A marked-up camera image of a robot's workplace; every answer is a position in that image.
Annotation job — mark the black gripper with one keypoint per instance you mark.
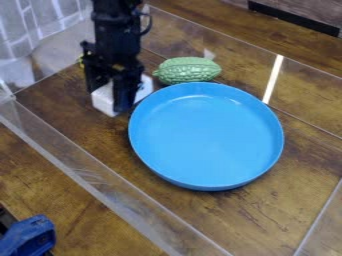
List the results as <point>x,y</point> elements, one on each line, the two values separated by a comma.
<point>113,51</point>

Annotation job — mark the white speckled block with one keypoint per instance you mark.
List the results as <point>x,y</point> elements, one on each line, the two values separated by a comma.
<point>101,96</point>

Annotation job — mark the blue round tray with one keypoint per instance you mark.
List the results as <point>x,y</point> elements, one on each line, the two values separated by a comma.
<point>205,136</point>

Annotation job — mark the yellow rectangular block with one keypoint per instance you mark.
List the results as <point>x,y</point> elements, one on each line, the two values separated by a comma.
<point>80,61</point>

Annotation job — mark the green bitter gourd toy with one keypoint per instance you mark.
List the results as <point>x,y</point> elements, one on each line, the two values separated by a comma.
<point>187,69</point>

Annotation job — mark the white grid curtain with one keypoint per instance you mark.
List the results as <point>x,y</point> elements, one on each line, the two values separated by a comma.
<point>30,20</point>

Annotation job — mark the black baseboard strip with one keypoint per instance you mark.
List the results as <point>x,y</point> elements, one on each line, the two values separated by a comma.
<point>293,19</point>

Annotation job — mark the blue clamp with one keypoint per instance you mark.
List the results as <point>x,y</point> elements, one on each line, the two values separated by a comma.
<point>29,237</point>

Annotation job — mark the clear acrylic enclosure wall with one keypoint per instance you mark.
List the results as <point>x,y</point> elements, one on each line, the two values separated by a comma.
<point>68,165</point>

